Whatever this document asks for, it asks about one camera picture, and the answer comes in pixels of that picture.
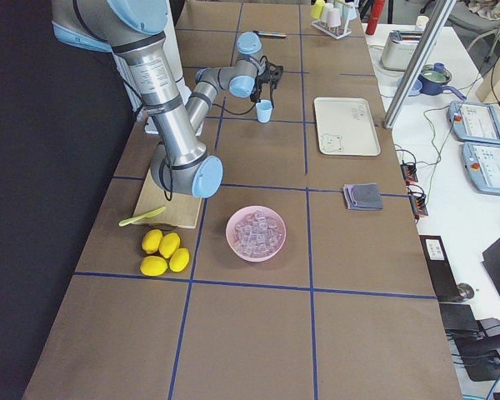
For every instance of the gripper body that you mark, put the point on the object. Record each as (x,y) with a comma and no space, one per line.
(257,84)

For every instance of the steel muddler with black tip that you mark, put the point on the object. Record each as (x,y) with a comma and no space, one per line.
(271,35)

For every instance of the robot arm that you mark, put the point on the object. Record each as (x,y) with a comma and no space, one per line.
(136,32)

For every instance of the light blue cup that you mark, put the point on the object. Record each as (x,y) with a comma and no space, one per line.
(264,109)

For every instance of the white cup rack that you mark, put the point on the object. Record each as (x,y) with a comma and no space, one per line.
(349,13)

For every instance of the yellow cup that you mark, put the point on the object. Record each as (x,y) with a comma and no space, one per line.
(317,9)

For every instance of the pink cup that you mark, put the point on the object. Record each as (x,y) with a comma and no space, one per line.
(334,18)

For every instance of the white cup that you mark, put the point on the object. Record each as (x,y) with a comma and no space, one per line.
(326,9)

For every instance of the clear ice cubes pile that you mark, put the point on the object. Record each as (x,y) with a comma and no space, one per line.
(258,236)

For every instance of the cream bear tray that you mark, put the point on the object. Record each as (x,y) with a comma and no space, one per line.
(345,127)

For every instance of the wooden cutting board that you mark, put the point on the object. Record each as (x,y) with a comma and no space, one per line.
(182,211)

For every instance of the pink bowl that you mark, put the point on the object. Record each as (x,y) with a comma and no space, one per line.
(239,214)

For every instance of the grey folded cloth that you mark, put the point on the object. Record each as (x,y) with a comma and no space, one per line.
(363,197)

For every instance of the cream toaster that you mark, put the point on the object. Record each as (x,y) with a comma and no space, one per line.
(399,48)

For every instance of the yellow plastic knife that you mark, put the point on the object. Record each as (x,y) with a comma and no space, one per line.
(150,214)

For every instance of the blue bowl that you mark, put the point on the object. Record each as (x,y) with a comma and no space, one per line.
(416,88)

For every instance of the yellow lemon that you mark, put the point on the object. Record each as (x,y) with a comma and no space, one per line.
(153,266)
(169,244)
(151,241)
(179,260)

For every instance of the blue saucepan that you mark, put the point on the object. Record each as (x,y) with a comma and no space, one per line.
(435,79)

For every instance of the teach pendant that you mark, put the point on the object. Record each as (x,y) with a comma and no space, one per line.
(474,122)
(482,162)

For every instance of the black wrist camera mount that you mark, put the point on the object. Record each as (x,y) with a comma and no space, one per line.
(271,75)

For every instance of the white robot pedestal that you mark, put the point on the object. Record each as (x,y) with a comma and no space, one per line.
(173,56)

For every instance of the aluminium frame post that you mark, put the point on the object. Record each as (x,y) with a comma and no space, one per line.
(437,20)

